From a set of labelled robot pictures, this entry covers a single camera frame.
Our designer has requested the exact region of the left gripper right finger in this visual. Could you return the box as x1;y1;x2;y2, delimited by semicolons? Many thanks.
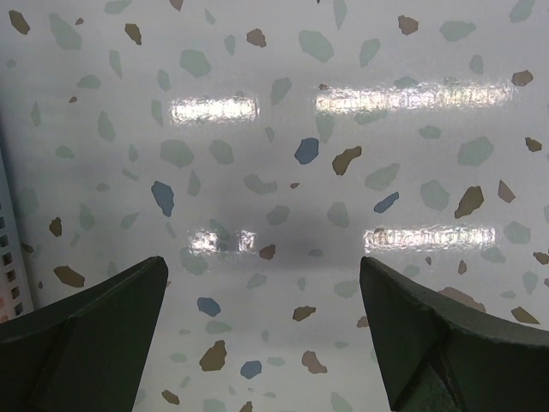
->
359;257;548;411

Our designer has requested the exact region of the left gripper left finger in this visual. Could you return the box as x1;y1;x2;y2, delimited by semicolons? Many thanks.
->
1;257;168;412

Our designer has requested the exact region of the white plastic laundry basket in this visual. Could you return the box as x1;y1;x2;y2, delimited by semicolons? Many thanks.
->
0;130;34;323

